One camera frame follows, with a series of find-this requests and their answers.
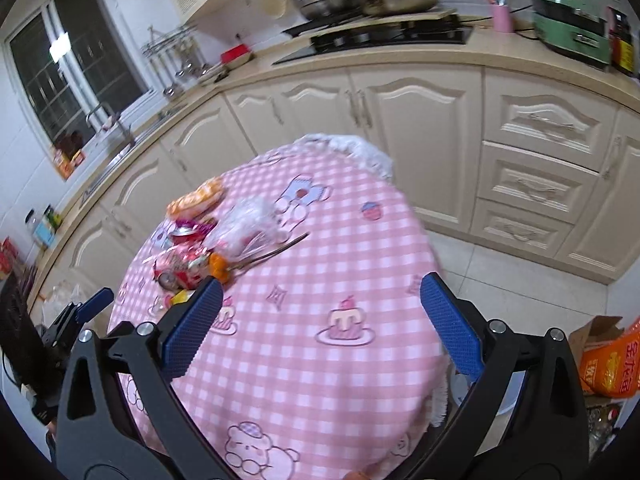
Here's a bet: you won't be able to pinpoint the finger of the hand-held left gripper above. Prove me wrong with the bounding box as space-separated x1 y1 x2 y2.
75 287 115 322

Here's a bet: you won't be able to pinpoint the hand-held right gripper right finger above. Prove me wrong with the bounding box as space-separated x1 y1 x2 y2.
400 271 591 480

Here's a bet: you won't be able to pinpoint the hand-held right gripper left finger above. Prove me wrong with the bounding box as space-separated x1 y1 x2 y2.
54 276 226 480

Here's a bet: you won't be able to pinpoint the red snack packet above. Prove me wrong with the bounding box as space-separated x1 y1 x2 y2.
152 245 213 291

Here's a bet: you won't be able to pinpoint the clear plastic bag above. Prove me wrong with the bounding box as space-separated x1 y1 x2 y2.
202 195 291 261

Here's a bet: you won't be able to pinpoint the orange white plastic bag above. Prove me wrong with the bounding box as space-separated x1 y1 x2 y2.
166 177 226 218

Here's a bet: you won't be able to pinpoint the light blue box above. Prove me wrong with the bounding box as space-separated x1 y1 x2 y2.
32 221 58 250

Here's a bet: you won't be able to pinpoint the red box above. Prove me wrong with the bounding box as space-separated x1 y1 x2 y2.
0 237 21 281

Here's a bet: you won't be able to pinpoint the cream cabinet drawer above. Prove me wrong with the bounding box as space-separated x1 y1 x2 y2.
477 142 598 223
470 199 576 257
484 67 618 171

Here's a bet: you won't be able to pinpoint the pink checked tablecloth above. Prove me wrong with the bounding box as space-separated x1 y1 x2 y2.
107 134 451 480

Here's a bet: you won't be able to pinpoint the orange box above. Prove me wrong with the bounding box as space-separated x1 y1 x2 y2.
50 142 86 181

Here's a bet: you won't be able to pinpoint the cardboard box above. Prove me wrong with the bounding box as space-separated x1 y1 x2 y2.
567 315 623 361

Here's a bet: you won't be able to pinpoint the steel sink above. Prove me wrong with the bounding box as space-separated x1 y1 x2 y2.
82 105 186 201

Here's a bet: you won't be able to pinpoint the orange rice bag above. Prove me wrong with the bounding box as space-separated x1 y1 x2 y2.
580 317 640 398

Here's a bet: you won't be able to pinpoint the steel faucet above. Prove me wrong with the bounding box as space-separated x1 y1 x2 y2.
85 102 136 148

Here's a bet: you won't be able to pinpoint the black patterned bag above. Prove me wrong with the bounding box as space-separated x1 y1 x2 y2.
585 402 623 466

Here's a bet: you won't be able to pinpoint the cream cabinet door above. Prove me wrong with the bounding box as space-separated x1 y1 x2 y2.
557 110 640 281
350 67 483 233

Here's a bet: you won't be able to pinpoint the cream kitchen base cabinets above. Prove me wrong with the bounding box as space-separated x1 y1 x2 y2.
30 55 640 311

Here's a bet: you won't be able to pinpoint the kitchen window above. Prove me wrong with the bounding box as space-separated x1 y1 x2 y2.
5 0 153 146

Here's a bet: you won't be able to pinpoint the metal dish rack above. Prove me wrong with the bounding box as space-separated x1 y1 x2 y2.
140 25 211 98

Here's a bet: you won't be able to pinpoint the red container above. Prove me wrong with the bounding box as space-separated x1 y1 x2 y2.
220 44 253 68

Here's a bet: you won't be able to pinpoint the black gas cooktop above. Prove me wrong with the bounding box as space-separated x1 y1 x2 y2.
272 22 473 66

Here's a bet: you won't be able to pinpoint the pink utensil holder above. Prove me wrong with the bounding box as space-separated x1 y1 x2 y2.
491 2 516 33

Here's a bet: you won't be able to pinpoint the wooden board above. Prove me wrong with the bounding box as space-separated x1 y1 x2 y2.
350 7 458 23

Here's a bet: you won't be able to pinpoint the green electric cooker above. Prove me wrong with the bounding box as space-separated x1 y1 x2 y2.
530 0 613 71

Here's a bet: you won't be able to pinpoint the dark bottle yellow label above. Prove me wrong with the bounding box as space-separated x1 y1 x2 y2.
607 5 638 78

